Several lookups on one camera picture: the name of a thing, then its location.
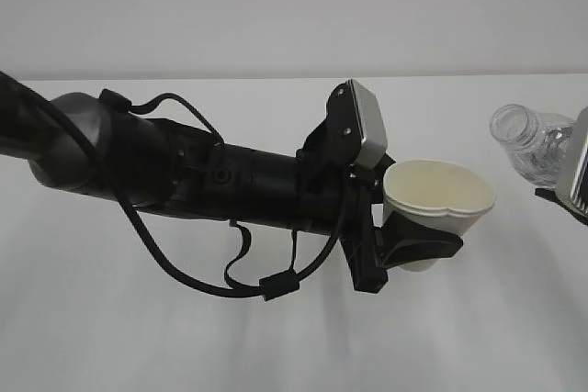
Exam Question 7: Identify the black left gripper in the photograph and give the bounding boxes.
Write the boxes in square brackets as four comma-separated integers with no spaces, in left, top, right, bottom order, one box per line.
[293,125,463,294]

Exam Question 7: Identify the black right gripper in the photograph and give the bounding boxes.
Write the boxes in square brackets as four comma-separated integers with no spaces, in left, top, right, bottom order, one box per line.
[534,188,588,226]

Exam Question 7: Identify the clear water bottle green label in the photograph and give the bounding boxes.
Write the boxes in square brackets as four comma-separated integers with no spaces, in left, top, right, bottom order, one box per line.
[489,104,575,188]

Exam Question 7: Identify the white paper cup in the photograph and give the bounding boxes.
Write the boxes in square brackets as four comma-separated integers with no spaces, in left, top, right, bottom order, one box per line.
[382,160,496,272]

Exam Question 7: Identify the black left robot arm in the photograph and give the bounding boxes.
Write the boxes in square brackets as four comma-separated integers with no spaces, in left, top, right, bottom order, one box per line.
[1,75,463,300]

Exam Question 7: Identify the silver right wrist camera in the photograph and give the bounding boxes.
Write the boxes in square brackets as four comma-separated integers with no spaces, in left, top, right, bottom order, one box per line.
[555,107,587,218]

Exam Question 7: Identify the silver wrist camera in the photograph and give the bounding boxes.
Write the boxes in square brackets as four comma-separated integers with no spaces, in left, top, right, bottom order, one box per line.
[325,79,388,170]
[555,107,587,218]

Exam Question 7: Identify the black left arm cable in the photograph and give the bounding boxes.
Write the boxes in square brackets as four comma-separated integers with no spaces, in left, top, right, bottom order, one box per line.
[0,73,350,302]

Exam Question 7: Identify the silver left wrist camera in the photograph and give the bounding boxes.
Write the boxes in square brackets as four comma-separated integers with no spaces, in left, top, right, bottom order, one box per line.
[325,79,388,170]

